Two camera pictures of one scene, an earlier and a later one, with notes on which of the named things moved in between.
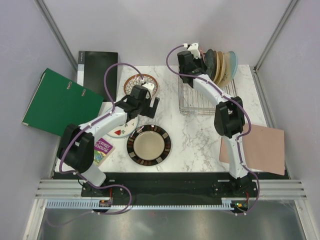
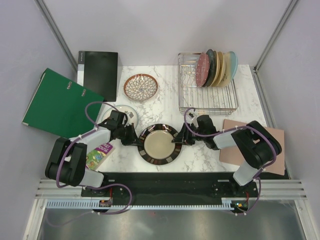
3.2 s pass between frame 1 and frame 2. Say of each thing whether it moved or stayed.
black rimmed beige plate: moved
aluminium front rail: stayed
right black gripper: moved
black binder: stayed
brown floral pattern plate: stayed
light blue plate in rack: stayed
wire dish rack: stayed
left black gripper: moved
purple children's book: stayed
